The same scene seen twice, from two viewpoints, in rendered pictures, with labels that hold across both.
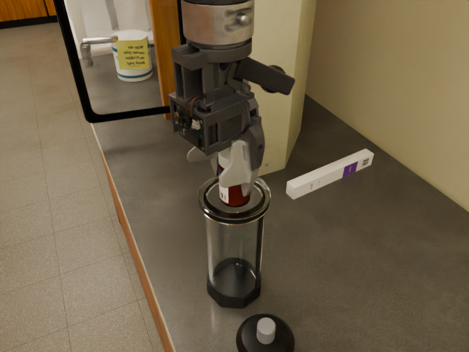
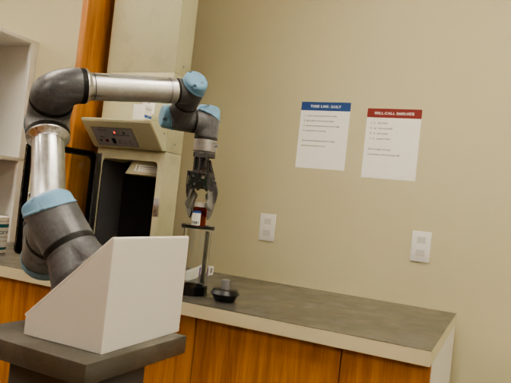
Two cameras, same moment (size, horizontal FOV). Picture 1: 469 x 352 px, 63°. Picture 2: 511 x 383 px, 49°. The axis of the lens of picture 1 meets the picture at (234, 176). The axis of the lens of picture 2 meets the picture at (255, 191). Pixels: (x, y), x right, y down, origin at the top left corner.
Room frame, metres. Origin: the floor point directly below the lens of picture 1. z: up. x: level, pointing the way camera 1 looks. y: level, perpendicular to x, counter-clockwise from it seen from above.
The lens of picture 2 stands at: (-1.09, 1.04, 1.26)
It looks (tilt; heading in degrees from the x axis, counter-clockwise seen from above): 1 degrees up; 320
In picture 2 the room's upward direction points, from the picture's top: 6 degrees clockwise
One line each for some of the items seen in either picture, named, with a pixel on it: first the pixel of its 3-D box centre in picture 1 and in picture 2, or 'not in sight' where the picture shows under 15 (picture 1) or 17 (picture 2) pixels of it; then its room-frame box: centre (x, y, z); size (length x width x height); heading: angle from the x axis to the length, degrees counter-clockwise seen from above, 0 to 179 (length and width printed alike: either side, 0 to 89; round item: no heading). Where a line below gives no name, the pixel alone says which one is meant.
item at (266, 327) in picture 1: (265, 336); (225, 289); (0.31, -0.05, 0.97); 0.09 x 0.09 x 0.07
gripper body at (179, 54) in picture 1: (216, 92); (201, 172); (0.41, 0.02, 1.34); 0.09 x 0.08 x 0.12; 131
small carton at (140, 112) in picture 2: not in sight; (142, 113); (0.79, 0.06, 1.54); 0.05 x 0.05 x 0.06; 29
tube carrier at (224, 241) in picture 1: (234, 242); (195, 257); (0.43, 0.00, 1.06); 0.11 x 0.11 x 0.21
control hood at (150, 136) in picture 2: not in sight; (122, 134); (0.86, 0.09, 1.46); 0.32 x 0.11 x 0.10; 26
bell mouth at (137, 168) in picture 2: not in sight; (148, 169); (0.91, -0.06, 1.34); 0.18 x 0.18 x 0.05
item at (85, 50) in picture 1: (86, 56); not in sight; (0.93, 0.37, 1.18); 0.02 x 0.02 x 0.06; 16
